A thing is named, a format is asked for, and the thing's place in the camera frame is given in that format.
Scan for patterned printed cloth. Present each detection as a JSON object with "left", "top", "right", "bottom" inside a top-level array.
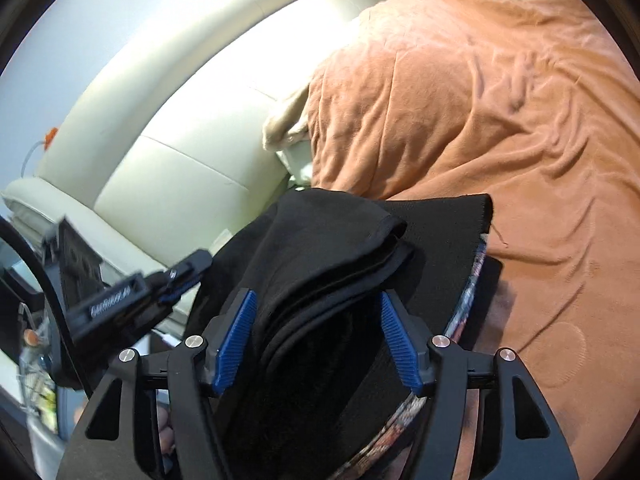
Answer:
[{"left": 327, "top": 232, "right": 504, "bottom": 480}]

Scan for thick black cable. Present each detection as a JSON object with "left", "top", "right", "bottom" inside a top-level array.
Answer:
[{"left": 0, "top": 219, "right": 87, "bottom": 392}]

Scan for cream padded headboard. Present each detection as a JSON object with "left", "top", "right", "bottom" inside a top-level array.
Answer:
[{"left": 0, "top": 0, "right": 401, "bottom": 311}]

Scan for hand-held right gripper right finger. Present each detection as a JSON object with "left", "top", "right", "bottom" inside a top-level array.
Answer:
[{"left": 377, "top": 290, "right": 581, "bottom": 480}]

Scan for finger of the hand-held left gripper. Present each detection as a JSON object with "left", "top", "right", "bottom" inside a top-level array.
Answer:
[{"left": 159, "top": 248, "right": 217, "bottom": 310}]

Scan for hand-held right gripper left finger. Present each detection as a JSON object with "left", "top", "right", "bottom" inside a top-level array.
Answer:
[{"left": 55, "top": 287, "right": 261, "bottom": 480}]

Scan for orange fleece blanket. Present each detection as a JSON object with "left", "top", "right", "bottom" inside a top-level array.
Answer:
[{"left": 304, "top": 0, "right": 640, "bottom": 480}]

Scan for black pants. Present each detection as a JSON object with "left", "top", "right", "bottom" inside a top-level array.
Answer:
[{"left": 184, "top": 187, "right": 496, "bottom": 480}]

